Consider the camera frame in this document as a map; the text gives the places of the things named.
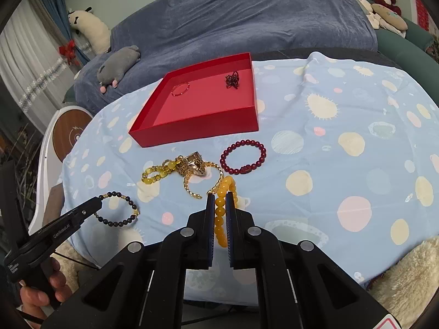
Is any blue curtain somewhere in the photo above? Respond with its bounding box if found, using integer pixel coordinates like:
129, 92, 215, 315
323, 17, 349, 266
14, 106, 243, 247
37, 0, 90, 66

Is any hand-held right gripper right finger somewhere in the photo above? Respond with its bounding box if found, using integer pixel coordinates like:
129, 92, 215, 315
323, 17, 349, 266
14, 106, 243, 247
224, 192, 402, 329

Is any gold chain bracelet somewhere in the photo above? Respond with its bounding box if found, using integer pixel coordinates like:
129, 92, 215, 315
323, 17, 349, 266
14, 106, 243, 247
183, 161, 224, 200

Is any red ribbon bow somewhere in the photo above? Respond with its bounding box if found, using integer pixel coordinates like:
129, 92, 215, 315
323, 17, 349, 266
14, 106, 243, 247
58, 39, 80, 66

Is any orange bead bracelet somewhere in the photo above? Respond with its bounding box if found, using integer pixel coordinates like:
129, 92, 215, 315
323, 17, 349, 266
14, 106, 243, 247
213, 175, 238, 249

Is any blue-grey sofa blanket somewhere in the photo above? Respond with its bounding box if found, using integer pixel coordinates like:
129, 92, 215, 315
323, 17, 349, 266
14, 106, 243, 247
74, 0, 378, 115

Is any round cream plush cushion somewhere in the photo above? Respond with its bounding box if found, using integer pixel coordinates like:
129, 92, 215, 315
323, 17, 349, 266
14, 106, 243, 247
371, 3, 409, 32

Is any dark blue bead bracelet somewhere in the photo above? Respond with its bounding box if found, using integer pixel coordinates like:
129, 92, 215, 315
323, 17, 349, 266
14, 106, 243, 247
93, 192, 141, 227

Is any white long plush toy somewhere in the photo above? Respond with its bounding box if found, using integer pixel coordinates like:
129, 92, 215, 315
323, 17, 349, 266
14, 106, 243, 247
67, 6, 112, 56

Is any red cardboard box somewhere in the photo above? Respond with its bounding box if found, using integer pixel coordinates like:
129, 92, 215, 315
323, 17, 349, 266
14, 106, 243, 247
128, 52, 259, 149

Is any green sofa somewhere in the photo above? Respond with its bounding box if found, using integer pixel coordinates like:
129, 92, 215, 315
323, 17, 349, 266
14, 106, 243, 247
322, 0, 435, 70

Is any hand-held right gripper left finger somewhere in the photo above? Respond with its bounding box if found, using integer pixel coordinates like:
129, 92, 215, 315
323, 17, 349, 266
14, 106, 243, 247
41, 194, 216, 329

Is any white curtain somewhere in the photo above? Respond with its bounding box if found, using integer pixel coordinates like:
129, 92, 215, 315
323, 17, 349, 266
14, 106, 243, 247
0, 0, 83, 135

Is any yellow bead bracelet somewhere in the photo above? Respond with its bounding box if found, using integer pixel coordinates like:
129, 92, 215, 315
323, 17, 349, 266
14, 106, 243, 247
141, 159, 179, 188

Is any cream fluffy rug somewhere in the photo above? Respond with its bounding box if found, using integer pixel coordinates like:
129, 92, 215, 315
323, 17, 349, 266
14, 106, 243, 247
368, 236, 439, 329

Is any dark red bead bracelet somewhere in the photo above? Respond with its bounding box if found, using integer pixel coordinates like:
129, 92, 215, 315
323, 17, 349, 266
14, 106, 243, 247
219, 139, 267, 175

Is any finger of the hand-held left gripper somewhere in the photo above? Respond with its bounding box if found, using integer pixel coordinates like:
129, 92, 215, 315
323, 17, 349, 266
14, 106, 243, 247
67, 196, 103, 228

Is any red wall hanging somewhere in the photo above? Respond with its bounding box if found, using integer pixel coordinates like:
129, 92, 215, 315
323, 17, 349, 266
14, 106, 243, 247
409, 0, 431, 32

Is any gold charm bracelet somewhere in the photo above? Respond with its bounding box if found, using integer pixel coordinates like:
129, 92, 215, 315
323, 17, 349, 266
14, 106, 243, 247
176, 151, 208, 178

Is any small white plush toy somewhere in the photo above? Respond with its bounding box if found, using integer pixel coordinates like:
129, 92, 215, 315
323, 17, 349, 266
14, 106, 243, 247
350, 0, 382, 30

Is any white chair with wooden disc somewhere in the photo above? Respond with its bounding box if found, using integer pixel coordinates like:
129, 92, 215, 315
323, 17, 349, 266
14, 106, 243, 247
29, 106, 94, 238

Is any grey plush toy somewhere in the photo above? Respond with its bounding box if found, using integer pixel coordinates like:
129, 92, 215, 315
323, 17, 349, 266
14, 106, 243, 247
97, 45, 141, 93

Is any person's left hand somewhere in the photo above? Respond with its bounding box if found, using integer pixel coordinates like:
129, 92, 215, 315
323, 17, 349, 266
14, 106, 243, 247
20, 259, 75, 320

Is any dark red bead cluster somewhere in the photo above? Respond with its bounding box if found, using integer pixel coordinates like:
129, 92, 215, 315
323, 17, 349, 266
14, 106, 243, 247
224, 70, 240, 89

